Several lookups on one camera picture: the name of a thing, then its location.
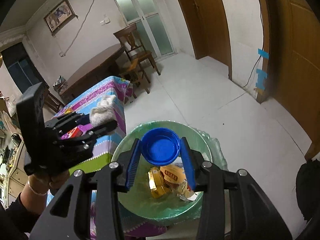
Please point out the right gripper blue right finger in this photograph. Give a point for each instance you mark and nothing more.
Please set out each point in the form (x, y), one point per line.
(187, 163)

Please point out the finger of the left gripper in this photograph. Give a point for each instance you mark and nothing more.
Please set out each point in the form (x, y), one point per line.
(67, 122)
(92, 134)

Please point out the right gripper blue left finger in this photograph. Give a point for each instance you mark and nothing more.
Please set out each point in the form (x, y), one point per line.
(132, 165)

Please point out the red cigarette box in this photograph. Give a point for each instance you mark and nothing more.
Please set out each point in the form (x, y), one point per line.
(76, 132)

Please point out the grey cloth ball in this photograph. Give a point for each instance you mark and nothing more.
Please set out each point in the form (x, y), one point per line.
(103, 112)

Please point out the orange medicine box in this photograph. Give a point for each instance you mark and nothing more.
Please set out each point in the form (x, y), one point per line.
(169, 175)

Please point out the gold foil wrapper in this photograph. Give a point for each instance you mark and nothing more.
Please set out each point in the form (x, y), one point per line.
(157, 185)

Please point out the blue bottle cap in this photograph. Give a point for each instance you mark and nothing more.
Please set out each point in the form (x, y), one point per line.
(160, 146)

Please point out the person left forearm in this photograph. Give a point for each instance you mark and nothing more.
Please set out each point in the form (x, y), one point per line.
(21, 216)

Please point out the green trash bin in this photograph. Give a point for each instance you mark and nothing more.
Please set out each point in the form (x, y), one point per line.
(138, 205)

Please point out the person left hand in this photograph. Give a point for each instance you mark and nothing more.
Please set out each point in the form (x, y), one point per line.
(42, 183)

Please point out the small wooden stool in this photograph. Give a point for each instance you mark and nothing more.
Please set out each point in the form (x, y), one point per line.
(133, 72)

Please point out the dark wooden table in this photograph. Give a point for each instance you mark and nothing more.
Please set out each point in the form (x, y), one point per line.
(92, 72)

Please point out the dark window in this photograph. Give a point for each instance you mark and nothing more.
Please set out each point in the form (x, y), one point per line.
(21, 68)

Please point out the wooden chair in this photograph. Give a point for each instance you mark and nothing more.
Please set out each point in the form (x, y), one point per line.
(135, 49)

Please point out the blue tape pieces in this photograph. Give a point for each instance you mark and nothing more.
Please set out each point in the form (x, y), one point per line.
(262, 75)

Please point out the frosted glass door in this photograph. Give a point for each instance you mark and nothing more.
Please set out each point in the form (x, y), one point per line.
(144, 14)

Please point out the brown wooden door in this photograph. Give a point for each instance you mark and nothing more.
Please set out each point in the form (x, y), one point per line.
(208, 29)

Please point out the framed wall picture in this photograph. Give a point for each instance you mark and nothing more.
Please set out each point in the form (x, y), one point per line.
(59, 16)

